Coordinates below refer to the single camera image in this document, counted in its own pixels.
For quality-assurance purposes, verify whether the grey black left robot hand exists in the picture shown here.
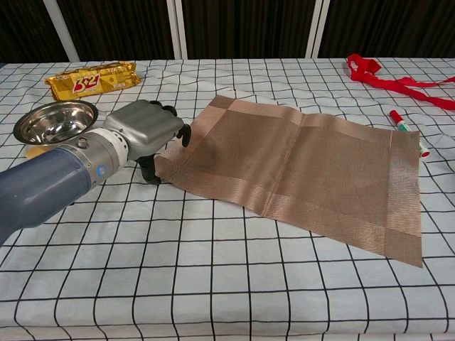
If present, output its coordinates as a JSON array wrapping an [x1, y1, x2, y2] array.
[[103, 99, 193, 185]]

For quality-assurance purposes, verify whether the brown woven placemat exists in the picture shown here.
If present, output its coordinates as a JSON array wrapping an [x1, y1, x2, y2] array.
[[154, 94, 424, 268]]

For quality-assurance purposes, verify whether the stainless steel bowl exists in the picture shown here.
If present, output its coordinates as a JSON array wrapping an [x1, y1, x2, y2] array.
[[13, 99, 100, 146]]

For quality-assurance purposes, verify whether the white black grid tablecloth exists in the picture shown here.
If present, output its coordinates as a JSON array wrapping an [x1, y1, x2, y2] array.
[[0, 56, 455, 341]]

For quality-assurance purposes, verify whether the yellow biscuit packet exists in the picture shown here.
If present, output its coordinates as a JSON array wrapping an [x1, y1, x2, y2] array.
[[44, 61, 142, 101]]

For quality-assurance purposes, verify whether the red ribbon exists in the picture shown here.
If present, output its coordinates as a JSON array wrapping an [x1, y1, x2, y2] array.
[[346, 53, 455, 113]]

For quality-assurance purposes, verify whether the red green white marker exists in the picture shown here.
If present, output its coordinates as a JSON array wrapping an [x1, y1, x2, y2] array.
[[388, 109, 431, 158]]

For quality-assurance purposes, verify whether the white vertical frame post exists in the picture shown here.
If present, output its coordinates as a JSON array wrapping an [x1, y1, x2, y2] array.
[[166, 0, 188, 60]]

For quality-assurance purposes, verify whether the white slanted frame bar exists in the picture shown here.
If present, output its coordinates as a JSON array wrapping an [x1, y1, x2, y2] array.
[[304, 0, 332, 59], [41, 0, 80, 63]]

